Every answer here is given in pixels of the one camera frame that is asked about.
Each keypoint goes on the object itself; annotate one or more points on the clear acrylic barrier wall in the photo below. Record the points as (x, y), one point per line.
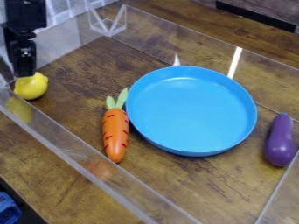
(99, 46)

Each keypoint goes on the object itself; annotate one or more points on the blue object at corner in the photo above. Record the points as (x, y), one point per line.
(10, 210)

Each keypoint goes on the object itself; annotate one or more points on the blue round plastic tray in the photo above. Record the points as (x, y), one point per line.
(191, 111)

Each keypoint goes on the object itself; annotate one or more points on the orange toy carrot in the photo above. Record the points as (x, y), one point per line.
(115, 127)

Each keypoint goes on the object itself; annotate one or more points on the purple toy eggplant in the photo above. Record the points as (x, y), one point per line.
(281, 143)

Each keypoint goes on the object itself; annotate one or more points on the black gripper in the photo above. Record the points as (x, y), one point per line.
(26, 16)

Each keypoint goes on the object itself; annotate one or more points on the yellow toy lemon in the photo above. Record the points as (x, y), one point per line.
(31, 87)

